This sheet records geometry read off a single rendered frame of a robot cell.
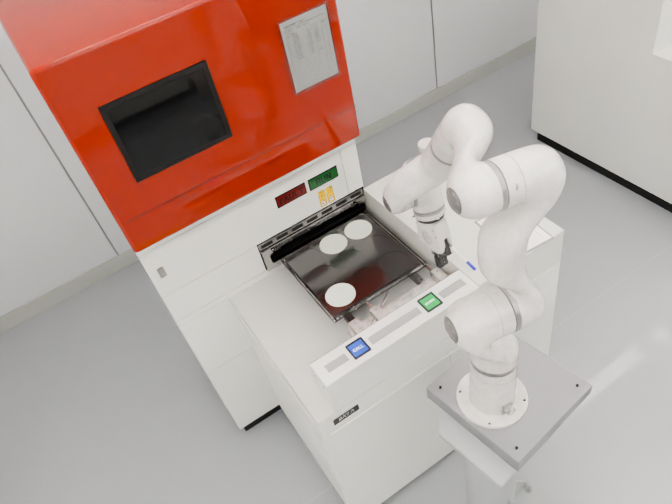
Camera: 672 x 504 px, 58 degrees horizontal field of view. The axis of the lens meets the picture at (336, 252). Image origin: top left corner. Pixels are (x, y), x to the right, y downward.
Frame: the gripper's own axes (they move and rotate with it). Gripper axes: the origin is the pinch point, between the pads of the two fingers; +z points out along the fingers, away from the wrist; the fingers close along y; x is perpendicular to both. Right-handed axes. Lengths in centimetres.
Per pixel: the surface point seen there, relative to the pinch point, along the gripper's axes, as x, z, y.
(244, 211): -35, -14, -56
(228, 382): -66, 57, -72
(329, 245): -13, 11, -51
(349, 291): -19.1, 15.8, -29.1
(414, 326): -13.9, 16.0, 0.3
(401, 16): 135, -3, -211
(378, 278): -8.6, 16.2, -27.5
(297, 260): -25, 11, -53
